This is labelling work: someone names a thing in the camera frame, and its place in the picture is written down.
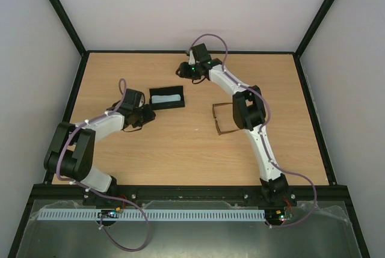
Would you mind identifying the black sunglasses case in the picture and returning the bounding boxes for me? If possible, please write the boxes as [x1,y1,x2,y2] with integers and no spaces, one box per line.
[149,85,185,111]

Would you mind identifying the light blue slotted cable duct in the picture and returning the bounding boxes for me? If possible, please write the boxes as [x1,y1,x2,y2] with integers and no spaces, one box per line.
[37,209,265,222]

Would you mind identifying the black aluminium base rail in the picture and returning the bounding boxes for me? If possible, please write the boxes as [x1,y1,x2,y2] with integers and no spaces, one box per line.
[31,183,350,207]

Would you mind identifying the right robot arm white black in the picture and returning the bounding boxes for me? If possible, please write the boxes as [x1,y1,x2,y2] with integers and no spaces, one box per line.
[176,43,289,205]

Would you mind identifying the brown translucent sunglasses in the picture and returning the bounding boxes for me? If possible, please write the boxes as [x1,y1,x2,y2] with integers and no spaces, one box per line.
[212,102,239,136]

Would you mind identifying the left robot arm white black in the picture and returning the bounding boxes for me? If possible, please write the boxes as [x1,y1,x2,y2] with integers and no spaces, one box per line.
[43,89,156,198]

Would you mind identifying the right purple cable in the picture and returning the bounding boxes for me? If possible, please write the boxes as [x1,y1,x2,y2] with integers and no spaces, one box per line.
[187,33,318,230]

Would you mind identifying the purple cable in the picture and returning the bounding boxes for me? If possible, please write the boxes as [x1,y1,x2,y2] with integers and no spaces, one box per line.
[187,33,318,230]
[55,78,150,252]

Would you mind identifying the controller board with leds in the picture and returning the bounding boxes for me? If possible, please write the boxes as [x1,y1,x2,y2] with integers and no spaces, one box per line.
[96,207,124,219]
[265,208,294,223]

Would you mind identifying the left controller board with leds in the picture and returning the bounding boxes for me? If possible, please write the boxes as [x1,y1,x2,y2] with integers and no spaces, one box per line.
[96,207,124,219]

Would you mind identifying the right controller board with leds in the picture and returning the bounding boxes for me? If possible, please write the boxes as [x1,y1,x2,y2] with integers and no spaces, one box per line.
[265,208,294,223]

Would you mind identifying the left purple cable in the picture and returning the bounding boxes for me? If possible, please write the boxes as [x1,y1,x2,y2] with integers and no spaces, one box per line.
[55,78,150,252]

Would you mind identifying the light blue cleaning cloth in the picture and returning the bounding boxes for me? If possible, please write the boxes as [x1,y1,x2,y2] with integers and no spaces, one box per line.
[151,94,181,103]

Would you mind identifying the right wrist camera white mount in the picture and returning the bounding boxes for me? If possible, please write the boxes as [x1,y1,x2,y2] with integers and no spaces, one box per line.
[187,49,196,65]

